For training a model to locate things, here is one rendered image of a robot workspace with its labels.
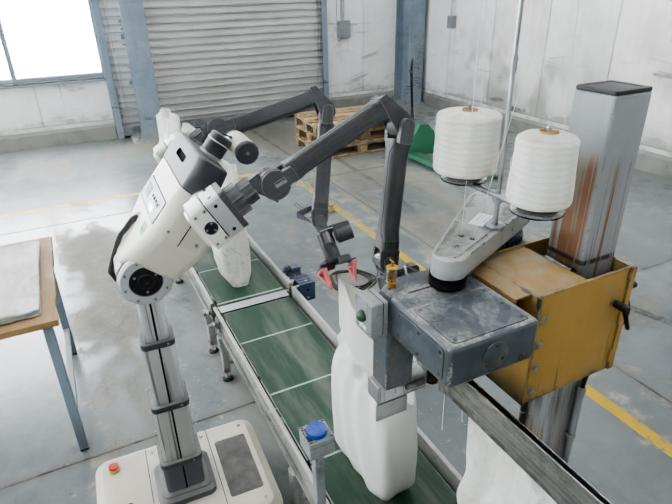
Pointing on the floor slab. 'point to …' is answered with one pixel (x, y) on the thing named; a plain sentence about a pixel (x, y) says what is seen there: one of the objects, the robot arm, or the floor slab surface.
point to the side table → (50, 297)
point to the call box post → (319, 481)
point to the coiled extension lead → (357, 273)
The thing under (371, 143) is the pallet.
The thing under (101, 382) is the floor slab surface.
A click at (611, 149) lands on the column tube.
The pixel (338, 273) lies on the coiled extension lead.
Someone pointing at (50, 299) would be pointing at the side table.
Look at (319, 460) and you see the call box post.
